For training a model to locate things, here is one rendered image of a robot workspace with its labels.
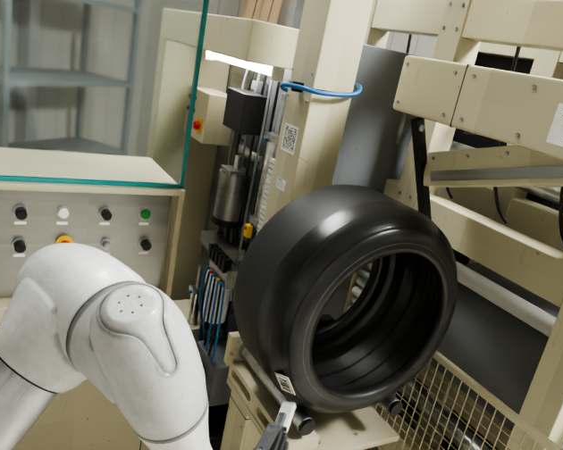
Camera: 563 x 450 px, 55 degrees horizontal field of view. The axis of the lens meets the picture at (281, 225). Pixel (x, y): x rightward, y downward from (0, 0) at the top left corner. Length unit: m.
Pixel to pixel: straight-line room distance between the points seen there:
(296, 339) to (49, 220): 0.84
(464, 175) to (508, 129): 0.28
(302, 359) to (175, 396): 0.61
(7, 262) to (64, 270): 1.00
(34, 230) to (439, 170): 1.17
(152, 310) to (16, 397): 0.24
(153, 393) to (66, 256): 0.23
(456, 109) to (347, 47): 0.32
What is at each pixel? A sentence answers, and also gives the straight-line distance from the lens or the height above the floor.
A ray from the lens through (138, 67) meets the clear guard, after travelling 1.61.
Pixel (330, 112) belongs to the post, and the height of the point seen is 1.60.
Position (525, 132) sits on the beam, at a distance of 1.27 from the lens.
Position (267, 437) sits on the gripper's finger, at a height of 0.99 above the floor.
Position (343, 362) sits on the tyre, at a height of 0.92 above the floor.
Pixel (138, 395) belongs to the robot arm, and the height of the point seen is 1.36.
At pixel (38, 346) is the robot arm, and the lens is 0.73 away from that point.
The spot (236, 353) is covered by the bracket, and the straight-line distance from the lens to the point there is 1.60.
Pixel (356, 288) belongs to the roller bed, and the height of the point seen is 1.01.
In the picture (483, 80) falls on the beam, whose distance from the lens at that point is 1.36.
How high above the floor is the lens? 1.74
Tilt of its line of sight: 18 degrees down
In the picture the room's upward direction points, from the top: 11 degrees clockwise
